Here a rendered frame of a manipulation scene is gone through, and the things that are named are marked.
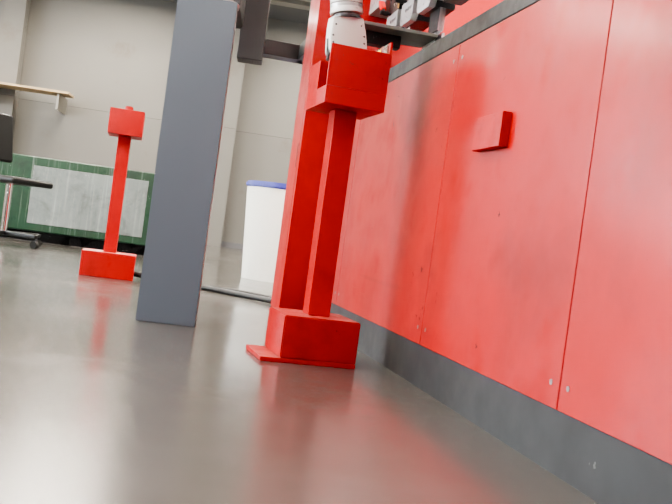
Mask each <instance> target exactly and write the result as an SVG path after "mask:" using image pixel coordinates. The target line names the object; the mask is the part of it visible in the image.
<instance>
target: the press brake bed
mask: <svg viewBox="0 0 672 504"><path fill-rule="evenodd" d="M501 111H508V112H512V116H511V124H510V131H509V138H508V145H507V147H505V148H499V149H494V150H489V151H483V152H475V151H472V143H473V136H474V129H475V121H476V119H477V118H481V117H484V116H487V115H491V114H494V113H498V112H501ZM330 313H333V314H340V315H342V316H344V317H347V318H349V319H351V320H354V321H356V322H358V323H360V324H361V326H360V333H359V340H358V348H357V349H358V350H360V351H361V352H363V353H364V354H366V355H367V356H369V357H371V358H372V359H374V360H375V361H377V362H378V363H380V364H381V365H383V366H385V367H386V368H388V369H389V370H391V371H392V372H394V373H396V374H397V375H399V376H400V377H402V378H403V379H405V380H406V381H408V382H410V383H411V384H413V385H414V386H416V387H417V388H419V389H421V390H422V391H424V392H425V393H427V394H428V395H430V396H431V397H433V398H435V399H436V400H438V401H439V402H441V403H442V404H444V405H446V406H447V407H449V408H450V409H452V410H453V411H455V412H456V413H458V414H460V415H461V416H463V417H464V418H466V419H467V420H469V421H471V422H472V423H474V424H475V425H477V426H478V427H480V428H481V429H483V430H485V431H486V432H488V433H489V434H491V435H492V436H494V437H496V438H497V439H499V440H500V441H502V442H503V443H505V444H506V445H508V446H510V447H511V448H513V449H514V450H516V451H517V452H519V453H521V454H522V455H524V456H525V457H527V458H528V459H530V460H531V461H533V462H535V463H536V464H538V465H539V466H541V467H542V468H544V469H546V470H547V471H549V472H550V473H552V474H553V475H555V476H556V477H558V478H560V479H561V480H563V481H564V482H566V483H567V484H569V485H571V486H572V487H574V488H575V489H577V490H578V491H580V492H581V493H583V494H585V495H586V496H588V497H589V498H591V499H592V500H594V501H596V502H597V503H599V504H672V0H540V1H538V2H536V3H535V4H533V5H531V6H529V7H527V8H525V9H524V10H522V11H520V12H518V13H516V14H514V15H513V16H511V17H509V18H507V19H505V20H503V21H502V22H500V23H498V24H496V25H494V26H492V27H490V28H489V29H487V30H485V31H483V32H481V33H479V34H478V35H476V36H474V37H472V38H470V39H468V40H467V41H465V42H463V43H461V44H459V45H457V46H456V47H454V48H452V49H450V50H448V51H446V52H445V53H443V54H441V55H439V56H437V57H435V58H434V59H432V60H430V61H428V62H426V63H424V64H423V65H421V66H419V67H417V68H415V69H413V70H412V71H410V72H408V73H406V74H404V75H402V76H401V77H399V78H397V79H395V80H393V81H391V82H390V83H388V86H387V94H386V100H385V108H384V113H381V114H378V115H374V116H371V117H368V118H365V119H362V120H358V119H356V124H355V131H354V139H353V146H352V153H351V161H350V168H349V176H348V183H347V190H346V198H345V205H344V213H343V220H342V227H341V235H340V242H339V250H338V257H337V265H336V272H335V279H334V287H333V294H332V302H331V309H330Z"/></svg>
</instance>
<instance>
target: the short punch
mask: <svg viewBox="0 0 672 504"><path fill-rule="evenodd" d="M445 15H446V8H444V7H440V8H438V9H437V10H435V11H434V12H432V13H431V14H430V22H429V29H428V33H433V34H438V35H439V34H440V33H441V32H442V31H443V29H444V22H445Z"/></svg>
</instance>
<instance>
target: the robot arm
mask: <svg viewBox="0 0 672 504"><path fill-rule="evenodd" d="M362 6H363V0H330V15H331V16H332V17H331V18H329V20H328V25H327V33H326V45H325V54H326V61H329V58H330V51H331V43H337V44H342V45H347V46H352V47H357V48H362V49H367V40H366V30H365V24H364V20H363V18H361V16H360V15H362V14H363V8H362Z"/></svg>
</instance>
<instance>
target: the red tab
mask: <svg viewBox="0 0 672 504"><path fill-rule="evenodd" d="M511 116H512V112H508V111H501V112H498V113H494V114H491V115H487V116H484V117H481V118H477V119H476V121H475V129H474V136H473V143H472V151H475V152H483V151H489V150H494V149H499V148H505V147H507V145H508V138H509V131H510V124H511Z"/></svg>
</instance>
